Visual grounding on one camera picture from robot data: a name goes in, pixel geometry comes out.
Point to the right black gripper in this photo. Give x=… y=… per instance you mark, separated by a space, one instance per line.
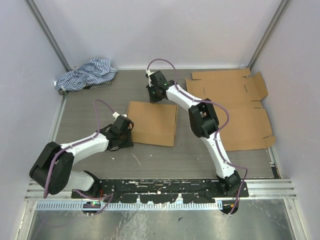
x=152 y=99

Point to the blue striped crumpled cloth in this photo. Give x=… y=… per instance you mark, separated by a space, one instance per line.
x=96 y=73

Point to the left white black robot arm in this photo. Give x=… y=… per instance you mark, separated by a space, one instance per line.
x=53 y=169

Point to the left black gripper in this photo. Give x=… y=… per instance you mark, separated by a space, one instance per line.
x=129 y=143

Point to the slotted grey cable duct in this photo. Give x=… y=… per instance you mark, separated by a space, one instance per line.
x=73 y=205

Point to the stacked brown cardboard blanks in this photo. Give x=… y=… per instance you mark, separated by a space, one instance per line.
x=239 y=95

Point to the aluminium frame rail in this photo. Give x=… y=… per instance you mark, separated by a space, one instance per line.
x=271 y=189

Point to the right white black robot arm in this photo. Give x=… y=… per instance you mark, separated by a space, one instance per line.
x=204 y=124

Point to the brown cardboard box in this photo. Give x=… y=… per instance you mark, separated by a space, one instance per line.
x=154 y=124

